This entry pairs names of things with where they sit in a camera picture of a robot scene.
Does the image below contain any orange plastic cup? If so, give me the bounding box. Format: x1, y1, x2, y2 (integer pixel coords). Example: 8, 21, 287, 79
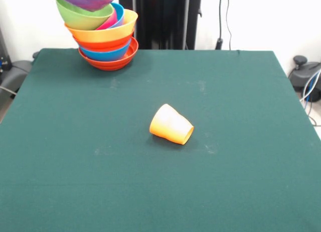
149, 103, 195, 145

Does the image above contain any red-orange plastic bowl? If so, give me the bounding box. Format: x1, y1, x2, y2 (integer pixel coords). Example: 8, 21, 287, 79
78, 37, 139, 71
72, 28, 135, 52

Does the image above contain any blue plastic bowl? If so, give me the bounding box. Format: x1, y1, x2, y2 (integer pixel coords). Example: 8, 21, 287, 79
108, 2, 125, 29
79, 38, 133, 62

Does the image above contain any large orange plastic bowl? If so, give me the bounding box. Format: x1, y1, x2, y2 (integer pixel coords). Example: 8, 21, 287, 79
64, 9, 138, 43

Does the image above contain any pink plastic bowl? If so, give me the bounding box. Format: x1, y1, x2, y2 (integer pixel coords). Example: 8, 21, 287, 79
96, 8, 118, 31

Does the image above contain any large green plastic bowl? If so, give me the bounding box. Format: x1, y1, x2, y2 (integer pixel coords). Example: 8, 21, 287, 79
55, 0, 115, 31

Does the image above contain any dark green tablecloth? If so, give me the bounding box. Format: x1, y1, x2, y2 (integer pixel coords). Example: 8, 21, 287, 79
0, 48, 321, 232

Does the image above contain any black wheeled base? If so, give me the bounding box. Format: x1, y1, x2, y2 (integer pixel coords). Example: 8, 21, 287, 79
0, 26, 33, 94
288, 55, 321, 102

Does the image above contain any black wall cable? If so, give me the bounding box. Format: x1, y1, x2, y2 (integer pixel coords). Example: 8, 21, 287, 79
215, 0, 233, 51

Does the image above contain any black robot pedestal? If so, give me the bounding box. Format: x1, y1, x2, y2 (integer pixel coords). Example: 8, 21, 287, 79
117, 0, 203, 51

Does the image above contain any blue and white cable bundle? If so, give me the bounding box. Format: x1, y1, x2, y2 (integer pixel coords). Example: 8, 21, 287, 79
299, 68, 321, 127

